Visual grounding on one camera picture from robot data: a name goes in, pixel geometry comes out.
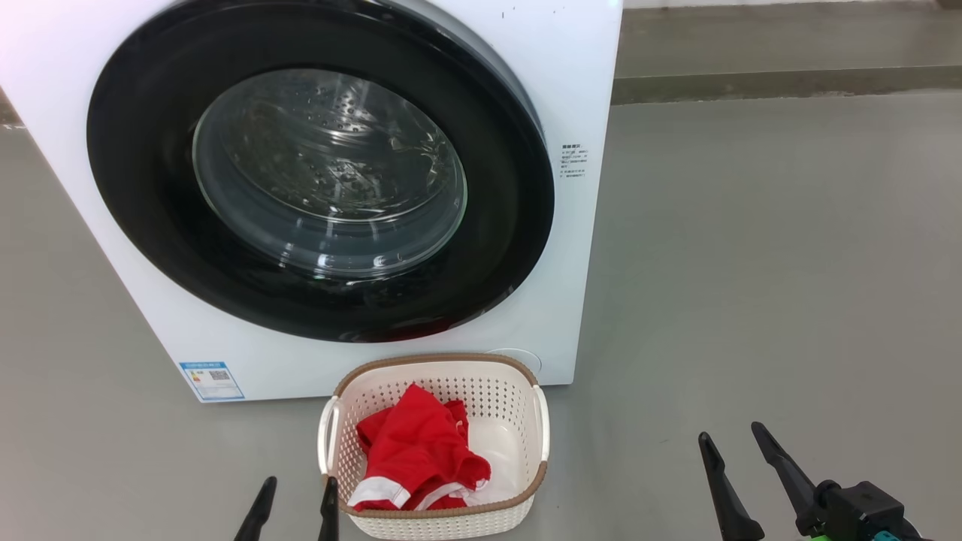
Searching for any round white filter cover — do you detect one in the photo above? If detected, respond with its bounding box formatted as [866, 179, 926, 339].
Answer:
[487, 347, 542, 374]

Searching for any small printed text sticker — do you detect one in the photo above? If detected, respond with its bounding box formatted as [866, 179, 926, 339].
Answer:
[559, 143, 588, 180]

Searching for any black glass washing machine door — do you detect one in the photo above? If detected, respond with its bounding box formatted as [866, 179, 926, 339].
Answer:
[86, 0, 555, 344]

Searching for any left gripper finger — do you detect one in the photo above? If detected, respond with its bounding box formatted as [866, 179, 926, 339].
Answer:
[317, 476, 340, 541]
[233, 476, 278, 541]

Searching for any cream perforated laundry basket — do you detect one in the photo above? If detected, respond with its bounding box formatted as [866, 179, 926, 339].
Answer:
[317, 353, 551, 540]

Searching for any blue energy label sticker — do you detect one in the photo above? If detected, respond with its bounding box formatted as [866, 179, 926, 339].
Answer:
[179, 361, 246, 402]

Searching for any white washing machine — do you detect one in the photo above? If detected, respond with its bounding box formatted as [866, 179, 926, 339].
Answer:
[0, 0, 625, 403]

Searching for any dark grey skirting board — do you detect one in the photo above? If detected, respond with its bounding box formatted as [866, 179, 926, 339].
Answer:
[611, 65, 962, 106]

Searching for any red white garment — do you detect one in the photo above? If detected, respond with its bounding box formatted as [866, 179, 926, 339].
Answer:
[347, 383, 492, 513]

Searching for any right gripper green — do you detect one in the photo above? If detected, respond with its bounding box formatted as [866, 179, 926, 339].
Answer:
[697, 422, 829, 541]

